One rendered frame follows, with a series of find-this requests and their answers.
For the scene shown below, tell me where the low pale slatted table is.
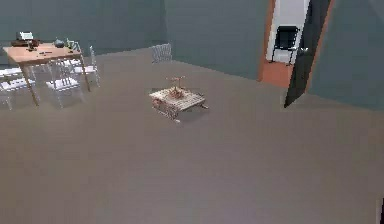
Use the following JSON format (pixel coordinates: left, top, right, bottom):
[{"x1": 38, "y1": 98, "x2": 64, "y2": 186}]
[{"x1": 148, "y1": 86, "x2": 210, "y2": 124}]

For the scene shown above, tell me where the brown twig plant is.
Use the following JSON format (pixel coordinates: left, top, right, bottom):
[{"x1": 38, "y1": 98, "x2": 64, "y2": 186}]
[{"x1": 165, "y1": 75, "x2": 187, "y2": 100}]

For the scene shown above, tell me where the white slatted chair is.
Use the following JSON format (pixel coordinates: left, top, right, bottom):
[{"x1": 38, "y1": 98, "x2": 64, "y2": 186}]
[
  {"x1": 0, "y1": 67, "x2": 24, "y2": 78},
  {"x1": 45, "y1": 59, "x2": 86, "y2": 109},
  {"x1": 70, "y1": 45, "x2": 101, "y2": 88},
  {"x1": 0, "y1": 78, "x2": 42, "y2": 112}
]

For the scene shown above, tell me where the black folding chair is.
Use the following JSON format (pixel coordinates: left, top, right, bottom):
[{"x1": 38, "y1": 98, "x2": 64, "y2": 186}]
[{"x1": 271, "y1": 25, "x2": 300, "y2": 66}]

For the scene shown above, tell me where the black room door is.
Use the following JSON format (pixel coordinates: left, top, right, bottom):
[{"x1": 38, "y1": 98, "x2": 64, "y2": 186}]
[{"x1": 283, "y1": 0, "x2": 333, "y2": 109}]

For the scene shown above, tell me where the wooden dining table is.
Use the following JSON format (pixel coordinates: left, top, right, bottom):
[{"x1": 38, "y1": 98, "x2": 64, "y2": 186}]
[{"x1": 2, "y1": 42, "x2": 92, "y2": 108}]

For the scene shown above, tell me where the dark brown tray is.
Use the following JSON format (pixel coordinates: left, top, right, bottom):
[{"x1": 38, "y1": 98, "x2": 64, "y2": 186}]
[{"x1": 10, "y1": 38, "x2": 41, "y2": 48}]

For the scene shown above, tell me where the white box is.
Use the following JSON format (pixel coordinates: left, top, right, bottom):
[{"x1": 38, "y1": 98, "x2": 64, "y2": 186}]
[{"x1": 15, "y1": 31, "x2": 35, "y2": 41}]

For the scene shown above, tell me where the white wire bin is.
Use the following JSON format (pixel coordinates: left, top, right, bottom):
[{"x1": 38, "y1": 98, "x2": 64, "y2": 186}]
[{"x1": 151, "y1": 43, "x2": 173, "y2": 64}]

